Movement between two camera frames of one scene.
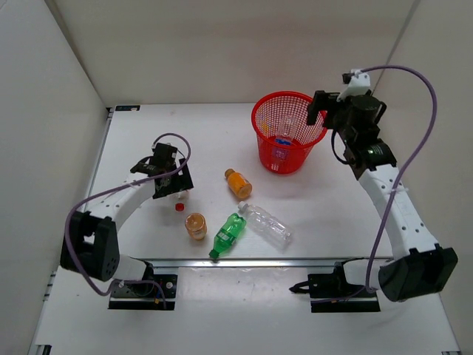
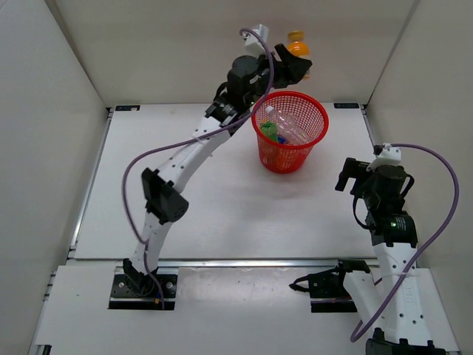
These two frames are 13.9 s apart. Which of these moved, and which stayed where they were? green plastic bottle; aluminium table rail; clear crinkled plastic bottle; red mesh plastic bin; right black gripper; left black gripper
Moved: left black gripper; clear crinkled plastic bottle; green plastic bottle; right black gripper
Stayed: red mesh plastic bin; aluminium table rail
